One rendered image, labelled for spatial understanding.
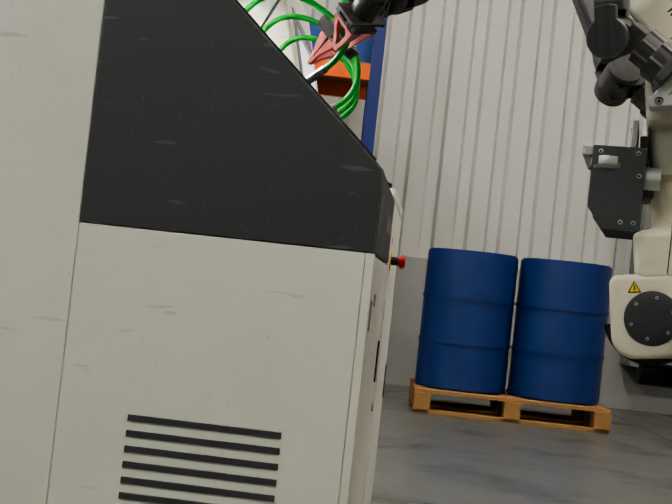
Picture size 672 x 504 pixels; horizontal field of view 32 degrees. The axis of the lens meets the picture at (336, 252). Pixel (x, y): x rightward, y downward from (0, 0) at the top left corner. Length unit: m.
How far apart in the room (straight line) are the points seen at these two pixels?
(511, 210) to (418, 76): 1.27
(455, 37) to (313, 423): 7.21
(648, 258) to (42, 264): 1.17
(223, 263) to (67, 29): 0.55
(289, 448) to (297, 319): 0.25
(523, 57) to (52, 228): 7.24
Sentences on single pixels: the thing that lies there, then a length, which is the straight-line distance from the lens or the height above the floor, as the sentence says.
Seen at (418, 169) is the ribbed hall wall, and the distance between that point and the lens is 9.07.
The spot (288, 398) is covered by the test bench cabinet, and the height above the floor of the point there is 0.50.
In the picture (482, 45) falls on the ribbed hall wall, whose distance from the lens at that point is 9.30.
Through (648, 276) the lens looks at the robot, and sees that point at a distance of 2.28.
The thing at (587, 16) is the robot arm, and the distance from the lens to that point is 2.70.
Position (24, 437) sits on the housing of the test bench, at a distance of 2.35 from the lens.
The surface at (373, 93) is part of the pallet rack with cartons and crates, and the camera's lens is 7.77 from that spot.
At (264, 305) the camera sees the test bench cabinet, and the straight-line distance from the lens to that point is 2.22.
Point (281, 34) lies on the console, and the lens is 3.00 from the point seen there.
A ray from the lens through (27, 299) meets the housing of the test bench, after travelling 2.33.
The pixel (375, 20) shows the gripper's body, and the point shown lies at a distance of 2.45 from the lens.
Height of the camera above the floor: 0.72
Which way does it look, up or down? 2 degrees up
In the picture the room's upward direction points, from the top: 6 degrees clockwise
